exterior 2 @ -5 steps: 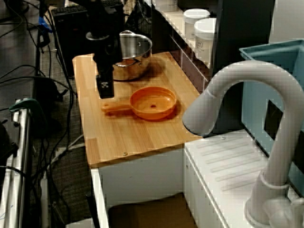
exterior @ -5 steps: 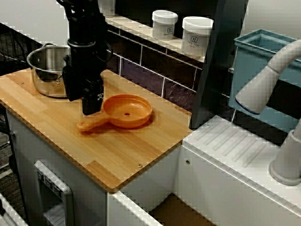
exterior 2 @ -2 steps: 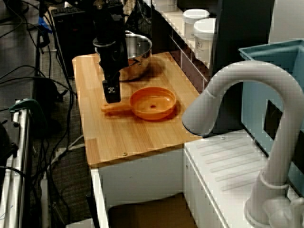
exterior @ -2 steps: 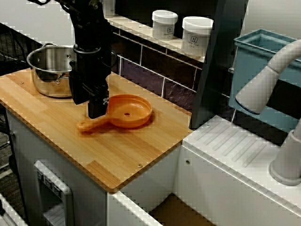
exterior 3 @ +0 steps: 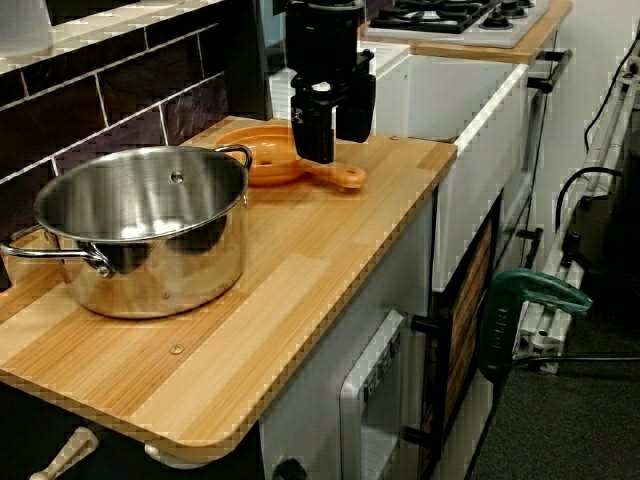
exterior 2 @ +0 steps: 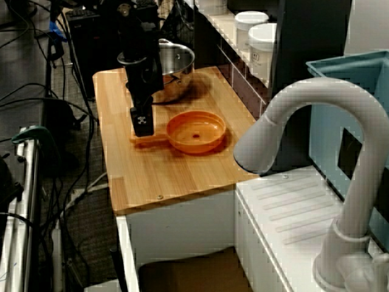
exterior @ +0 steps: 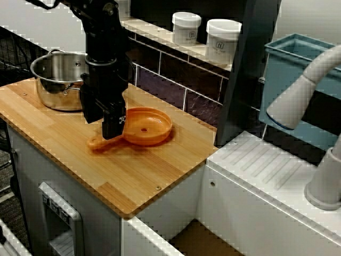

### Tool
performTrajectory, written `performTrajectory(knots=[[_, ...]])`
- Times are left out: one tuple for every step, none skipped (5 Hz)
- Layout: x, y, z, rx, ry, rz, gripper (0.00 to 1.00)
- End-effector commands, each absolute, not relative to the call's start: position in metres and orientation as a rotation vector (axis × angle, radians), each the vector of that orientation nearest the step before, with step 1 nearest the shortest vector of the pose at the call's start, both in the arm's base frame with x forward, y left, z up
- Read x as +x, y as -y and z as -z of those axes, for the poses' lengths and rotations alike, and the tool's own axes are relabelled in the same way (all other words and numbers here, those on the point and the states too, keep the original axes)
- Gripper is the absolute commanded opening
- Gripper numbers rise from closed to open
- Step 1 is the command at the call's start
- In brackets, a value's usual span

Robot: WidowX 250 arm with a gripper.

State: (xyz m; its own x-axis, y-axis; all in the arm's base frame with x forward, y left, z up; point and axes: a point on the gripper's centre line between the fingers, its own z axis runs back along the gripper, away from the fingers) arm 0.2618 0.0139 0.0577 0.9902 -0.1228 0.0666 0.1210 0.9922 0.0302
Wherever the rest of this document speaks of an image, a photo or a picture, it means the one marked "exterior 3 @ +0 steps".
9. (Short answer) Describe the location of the aluminium frame rail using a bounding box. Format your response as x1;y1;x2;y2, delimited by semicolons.
514;37;640;374

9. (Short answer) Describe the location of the green clamp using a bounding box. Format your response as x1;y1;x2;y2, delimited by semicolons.
477;268;594;384

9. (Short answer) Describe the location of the stainless steel pot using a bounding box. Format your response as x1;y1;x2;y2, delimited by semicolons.
0;144;254;320

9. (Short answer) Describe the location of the black framed cabinet door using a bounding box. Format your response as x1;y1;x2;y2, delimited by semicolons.
407;192;504;469

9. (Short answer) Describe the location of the black camera stand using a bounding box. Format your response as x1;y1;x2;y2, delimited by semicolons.
564;139;640;311

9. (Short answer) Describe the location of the orange plastic toy pan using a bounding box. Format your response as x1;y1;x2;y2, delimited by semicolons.
214;124;367;191

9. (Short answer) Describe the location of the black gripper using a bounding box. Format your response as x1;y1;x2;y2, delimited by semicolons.
285;29;377;165

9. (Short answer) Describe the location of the dark grey upright panel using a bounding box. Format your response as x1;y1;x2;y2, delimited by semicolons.
219;0;274;121

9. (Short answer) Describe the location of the black bar handle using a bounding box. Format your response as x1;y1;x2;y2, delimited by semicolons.
514;225;545;274
527;48;575;96

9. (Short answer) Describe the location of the white plain container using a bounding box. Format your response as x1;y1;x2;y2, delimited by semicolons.
0;0;54;56

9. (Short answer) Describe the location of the black cable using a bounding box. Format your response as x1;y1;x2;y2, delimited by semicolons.
553;166;624;241

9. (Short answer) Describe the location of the grey dispenser panel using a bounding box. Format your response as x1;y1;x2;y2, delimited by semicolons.
339;309;406;480

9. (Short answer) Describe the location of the dark tiled backsplash shelf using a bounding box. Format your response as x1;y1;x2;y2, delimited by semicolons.
0;0;261;241

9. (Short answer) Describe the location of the toy gas stove top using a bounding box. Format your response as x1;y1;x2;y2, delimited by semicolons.
362;0;551;50

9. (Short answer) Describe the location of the teal plastic bin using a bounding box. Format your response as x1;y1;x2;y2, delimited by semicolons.
259;0;289;49

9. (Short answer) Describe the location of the black round knob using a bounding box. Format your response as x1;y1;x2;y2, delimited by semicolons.
273;458;308;480

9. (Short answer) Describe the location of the cream wooden knob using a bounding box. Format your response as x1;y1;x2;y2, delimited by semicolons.
28;427;100;480
144;442;224;470

